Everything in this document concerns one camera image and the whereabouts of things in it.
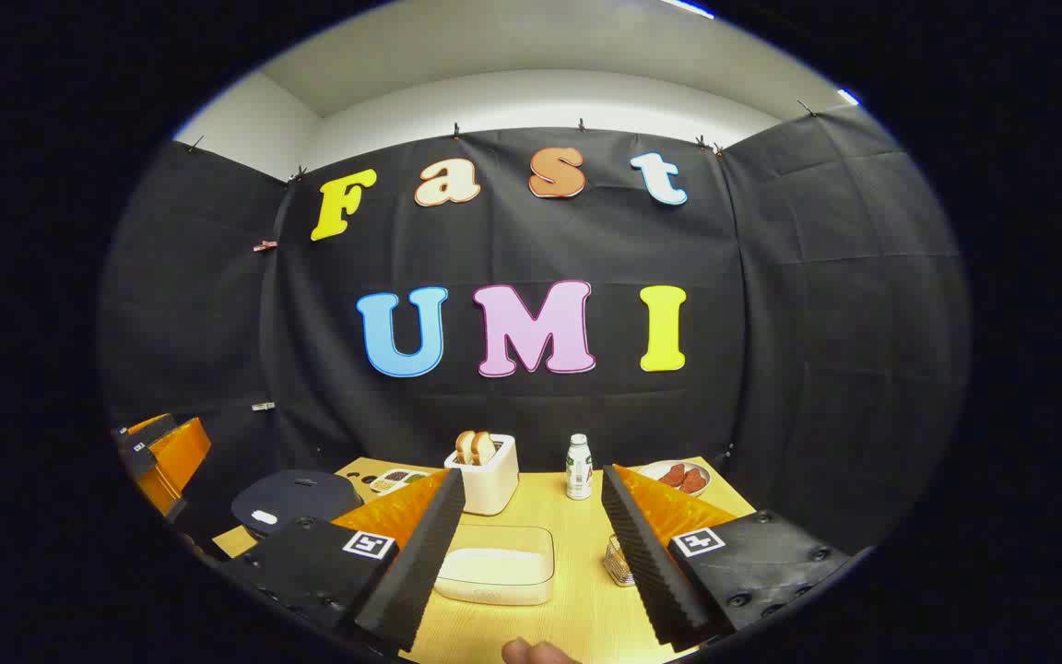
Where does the dark blue rice cooker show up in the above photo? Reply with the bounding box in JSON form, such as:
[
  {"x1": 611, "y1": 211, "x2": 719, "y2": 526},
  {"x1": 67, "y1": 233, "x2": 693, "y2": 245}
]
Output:
[{"x1": 176, "y1": 468, "x2": 364, "y2": 559}]

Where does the white divided grain dish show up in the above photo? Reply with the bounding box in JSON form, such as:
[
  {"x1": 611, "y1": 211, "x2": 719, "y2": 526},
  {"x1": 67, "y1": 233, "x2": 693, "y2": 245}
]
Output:
[{"x1": 368, "y1": 468, "x2": 431, "y2": 496}]

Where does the black backdrop cloth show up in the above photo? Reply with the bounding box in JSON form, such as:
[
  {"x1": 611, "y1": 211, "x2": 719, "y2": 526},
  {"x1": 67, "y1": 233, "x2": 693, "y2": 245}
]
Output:
[{"x1": 98, "y1": 106, "x2": 970, "y2": 554}]

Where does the wire mesh chopstick holder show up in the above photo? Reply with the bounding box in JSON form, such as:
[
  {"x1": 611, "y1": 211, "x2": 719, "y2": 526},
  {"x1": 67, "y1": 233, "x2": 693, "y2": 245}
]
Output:
[{"x1": 604, "y1": 535, "x2": 635, "y2": 587}]

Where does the white drink bottle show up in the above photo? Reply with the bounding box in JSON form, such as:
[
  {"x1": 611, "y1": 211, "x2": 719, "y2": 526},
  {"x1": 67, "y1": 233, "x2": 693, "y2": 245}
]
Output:
[{"x1": 565, "y1": 433, "x2": 594, "y2": 501}]

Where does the white round plate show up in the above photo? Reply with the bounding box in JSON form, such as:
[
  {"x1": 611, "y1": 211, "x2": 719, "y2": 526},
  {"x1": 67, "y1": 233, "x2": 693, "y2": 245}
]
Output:
[{"x1": 634, "y1": 459, "x2": 712, "y2": 499}]

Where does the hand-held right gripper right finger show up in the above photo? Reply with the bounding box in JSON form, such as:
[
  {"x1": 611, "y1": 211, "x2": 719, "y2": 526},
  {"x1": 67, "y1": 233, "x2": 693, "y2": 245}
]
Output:
[{"x1": 601, "y1": 464, "x2": 864, "y2": 651}]

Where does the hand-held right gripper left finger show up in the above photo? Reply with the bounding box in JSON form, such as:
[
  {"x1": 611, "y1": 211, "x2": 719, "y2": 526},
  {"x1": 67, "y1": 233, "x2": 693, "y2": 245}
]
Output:
[{"x1": 218, "y1": 468, "x2": 467, "y2": 656}]

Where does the white rice heap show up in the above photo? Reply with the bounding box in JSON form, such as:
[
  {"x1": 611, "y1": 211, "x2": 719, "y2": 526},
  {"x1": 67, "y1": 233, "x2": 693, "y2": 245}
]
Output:
[{"x1": 439, "y1": 548, "x2": 552, "y2": 596}]

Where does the white toaster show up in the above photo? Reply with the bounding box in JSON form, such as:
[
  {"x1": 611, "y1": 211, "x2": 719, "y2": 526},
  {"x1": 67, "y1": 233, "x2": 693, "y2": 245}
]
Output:
[{"x1": 444, "y1": 433, "x2": 520, "y2": 516}]

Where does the clear plastic container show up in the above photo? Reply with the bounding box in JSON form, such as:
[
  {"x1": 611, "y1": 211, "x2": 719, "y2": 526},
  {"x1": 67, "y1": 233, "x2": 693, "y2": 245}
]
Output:
[{"x1": 434, "y1": 525, "x2": 557, "y2": 607}]

